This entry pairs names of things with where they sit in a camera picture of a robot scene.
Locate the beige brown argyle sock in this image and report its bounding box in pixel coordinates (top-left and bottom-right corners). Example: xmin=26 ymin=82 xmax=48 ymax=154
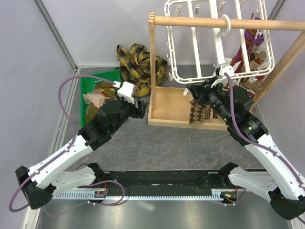
xmin=82 ymin=93 xmax=106 ymax=109
xmin=189 ymin=100 xmax=206 ymax=124

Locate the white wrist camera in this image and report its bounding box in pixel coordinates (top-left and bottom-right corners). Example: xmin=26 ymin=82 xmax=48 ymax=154
xmin=215 ymin=63 xmax=234 ymax=83
xmin=113 ymin=81 xmax=136 ymax=104

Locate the wooden hanger stand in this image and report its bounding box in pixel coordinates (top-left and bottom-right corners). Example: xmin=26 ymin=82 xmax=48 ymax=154
xmin=148 ymin=12 xmax=305 ymax=130

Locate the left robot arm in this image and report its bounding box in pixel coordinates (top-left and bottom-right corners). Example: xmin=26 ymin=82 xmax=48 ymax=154
xmin=15 ymin=98 xmax=147 ymax=209

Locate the olive brown patterned sock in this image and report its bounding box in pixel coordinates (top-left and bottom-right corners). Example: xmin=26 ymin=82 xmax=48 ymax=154
xmin=93 ymin=82 xmax=116 ymax=99

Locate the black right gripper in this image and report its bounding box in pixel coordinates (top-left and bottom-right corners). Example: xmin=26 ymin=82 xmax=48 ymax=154
xmin=188 ymin=75 xmax=234 ymax=123

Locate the brown white striped sock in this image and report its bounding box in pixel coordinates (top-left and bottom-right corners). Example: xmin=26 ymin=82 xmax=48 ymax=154
xmin=204 ymin=105 xmax=218 ymax=120

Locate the white plastic sock hanger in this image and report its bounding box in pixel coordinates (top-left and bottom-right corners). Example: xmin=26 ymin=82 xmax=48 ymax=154
xmin=166 ymin=0 xmax=275 ymax=84

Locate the purple striped sock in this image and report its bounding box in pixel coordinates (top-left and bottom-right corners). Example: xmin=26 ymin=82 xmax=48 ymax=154
xmin=230 ymin=13 xmax=263 ymax=74

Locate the yellow plaid cloth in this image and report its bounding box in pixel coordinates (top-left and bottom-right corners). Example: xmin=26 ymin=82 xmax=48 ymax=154
xmin=116 ymin=43 xmax=169 ymax=97

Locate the aluminium corner profile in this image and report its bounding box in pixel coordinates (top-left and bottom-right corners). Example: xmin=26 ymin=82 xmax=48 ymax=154
xmin=33 ymin=0 xmax=78 ymax=71

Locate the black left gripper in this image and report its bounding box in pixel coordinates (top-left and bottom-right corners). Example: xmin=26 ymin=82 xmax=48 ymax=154
xmin=111 ymin=89 xmax=149 ymax=133

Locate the white slotted cable duct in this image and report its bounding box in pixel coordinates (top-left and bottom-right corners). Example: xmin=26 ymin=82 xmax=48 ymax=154
xmin=53 ymin=186 xmax=224 ymax=201

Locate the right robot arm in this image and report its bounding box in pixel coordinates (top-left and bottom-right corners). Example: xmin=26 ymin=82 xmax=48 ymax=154
xmin=187 ymin=83 xmax=305 ymax=220

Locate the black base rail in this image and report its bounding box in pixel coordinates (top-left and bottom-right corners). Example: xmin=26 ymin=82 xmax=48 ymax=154
xmin=87 ymin=163 xmax=238 ymax=194

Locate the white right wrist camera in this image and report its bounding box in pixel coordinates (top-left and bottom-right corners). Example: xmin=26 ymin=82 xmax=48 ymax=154
xmin=215 ymin=63 xmax=234 ymax=83

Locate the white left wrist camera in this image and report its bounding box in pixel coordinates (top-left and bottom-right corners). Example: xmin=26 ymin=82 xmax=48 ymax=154
xmin=113 ymin=81 xmax=136 ymax=104

